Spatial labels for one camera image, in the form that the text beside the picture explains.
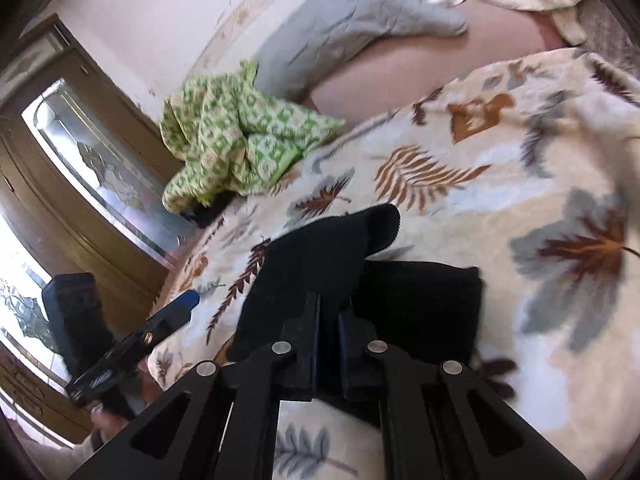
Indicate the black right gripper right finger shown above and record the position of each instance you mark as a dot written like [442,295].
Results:
[439,421]

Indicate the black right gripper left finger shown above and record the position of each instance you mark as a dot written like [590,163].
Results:
[218,422]

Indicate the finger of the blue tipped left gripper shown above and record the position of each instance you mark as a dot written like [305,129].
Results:
[177,313]

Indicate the black pants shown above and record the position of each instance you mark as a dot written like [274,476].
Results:
[428,309]

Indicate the person's left hand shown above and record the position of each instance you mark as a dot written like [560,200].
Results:
[140,390]

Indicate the wooden glass door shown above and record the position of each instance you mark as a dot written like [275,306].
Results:
[82,172]

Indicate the green checkered cloth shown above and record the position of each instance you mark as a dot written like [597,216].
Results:
[232,137]

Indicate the leaf pattern fleece blanket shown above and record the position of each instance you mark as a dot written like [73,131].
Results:
[528,170]

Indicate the grey quilted pillow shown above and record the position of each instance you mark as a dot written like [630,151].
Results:
[322,35]

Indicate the pink bed sheet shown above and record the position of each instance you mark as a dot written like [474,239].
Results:
[396,71]

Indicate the striped brown floral blanket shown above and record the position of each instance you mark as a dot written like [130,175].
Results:
[607,37]

